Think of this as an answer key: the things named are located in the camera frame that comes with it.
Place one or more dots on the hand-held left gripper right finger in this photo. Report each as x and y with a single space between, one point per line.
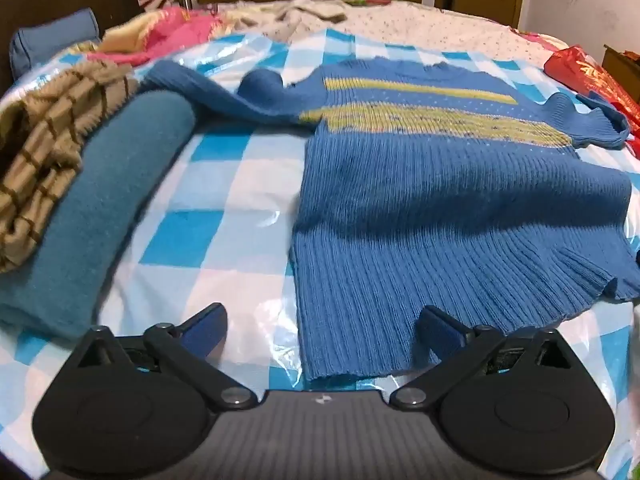
436 326

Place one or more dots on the blue white checkered plastic sheet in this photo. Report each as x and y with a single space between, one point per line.
220 175

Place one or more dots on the blue knitted sweater yellow stripes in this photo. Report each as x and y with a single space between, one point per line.
425 185

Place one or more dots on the white dotted bedsheet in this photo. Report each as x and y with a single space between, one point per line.
440 27

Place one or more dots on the blue pillow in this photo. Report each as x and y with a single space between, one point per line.
47 37

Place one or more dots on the red plastic bag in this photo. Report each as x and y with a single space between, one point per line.
590 77

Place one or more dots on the beige brown striped sweater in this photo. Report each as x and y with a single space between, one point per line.
45 150

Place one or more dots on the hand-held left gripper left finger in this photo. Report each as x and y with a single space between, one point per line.
209 322

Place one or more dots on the teal folded sweater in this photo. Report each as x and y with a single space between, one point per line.
105 200

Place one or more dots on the beige crumpled cloth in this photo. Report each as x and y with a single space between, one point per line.
295 15

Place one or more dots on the wooden nightstand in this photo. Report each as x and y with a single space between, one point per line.
622 67

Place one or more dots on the pink and yellow clothes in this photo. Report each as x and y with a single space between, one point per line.
170 30

